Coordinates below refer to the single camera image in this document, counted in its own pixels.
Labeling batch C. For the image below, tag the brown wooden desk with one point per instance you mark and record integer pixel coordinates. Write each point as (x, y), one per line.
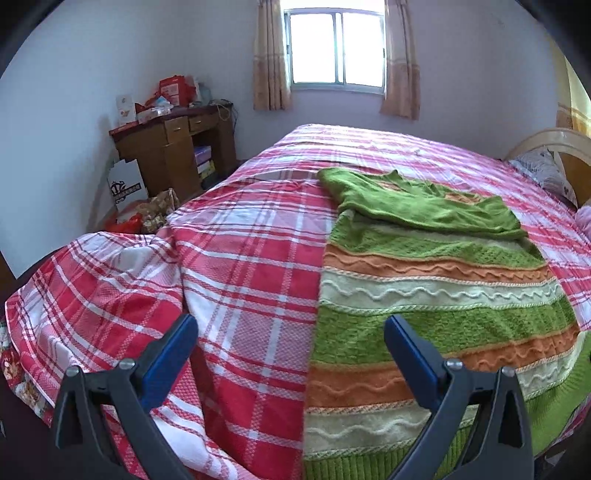
(157, 147)

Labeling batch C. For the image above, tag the blue white packet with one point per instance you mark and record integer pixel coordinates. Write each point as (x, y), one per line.
(154, 110)

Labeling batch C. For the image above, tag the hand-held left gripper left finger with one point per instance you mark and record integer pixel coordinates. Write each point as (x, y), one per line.
(168, 360)

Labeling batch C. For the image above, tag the brown patterned bag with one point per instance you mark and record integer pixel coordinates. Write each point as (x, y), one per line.
(159, 210)

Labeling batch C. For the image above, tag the blue box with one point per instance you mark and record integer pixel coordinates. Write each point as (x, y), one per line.
(203, 154)

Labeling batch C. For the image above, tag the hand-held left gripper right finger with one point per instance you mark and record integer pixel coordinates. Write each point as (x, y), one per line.
(408, 355)

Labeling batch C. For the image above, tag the beige wooden headboard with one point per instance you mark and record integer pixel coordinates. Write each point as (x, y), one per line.
(570, 147)

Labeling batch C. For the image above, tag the red plastic bag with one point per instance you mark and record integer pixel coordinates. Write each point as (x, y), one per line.
(127, 225)

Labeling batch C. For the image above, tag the beige curtain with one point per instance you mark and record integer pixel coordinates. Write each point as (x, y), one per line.
(270, 60)
(400, 69)

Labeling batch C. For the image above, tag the green striped knit sweater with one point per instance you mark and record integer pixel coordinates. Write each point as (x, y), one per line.
(415, 323)

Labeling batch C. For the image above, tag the red plaid blanket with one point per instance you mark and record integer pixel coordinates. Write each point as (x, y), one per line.
(249, 258)

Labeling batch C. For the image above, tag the clear plastic bag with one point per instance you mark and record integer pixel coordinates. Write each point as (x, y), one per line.
(203, 92)

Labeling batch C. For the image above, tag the grey patterned pillow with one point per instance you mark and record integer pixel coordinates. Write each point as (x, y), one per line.
(542, 170)

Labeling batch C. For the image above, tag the pink cloth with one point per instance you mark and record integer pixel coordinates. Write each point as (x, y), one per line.
(585, 219)

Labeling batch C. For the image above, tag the white card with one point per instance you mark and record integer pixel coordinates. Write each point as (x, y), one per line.
(124, 110)

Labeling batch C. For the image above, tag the white paper bag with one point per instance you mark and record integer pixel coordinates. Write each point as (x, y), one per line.
(125, 184)

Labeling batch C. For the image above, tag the floral bed sheet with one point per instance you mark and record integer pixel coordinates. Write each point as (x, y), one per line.
(18, 369)

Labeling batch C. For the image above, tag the window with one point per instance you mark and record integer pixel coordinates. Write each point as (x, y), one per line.
(314, 46)

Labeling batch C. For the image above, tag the red gift box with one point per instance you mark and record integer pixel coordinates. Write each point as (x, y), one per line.
(176, 90)

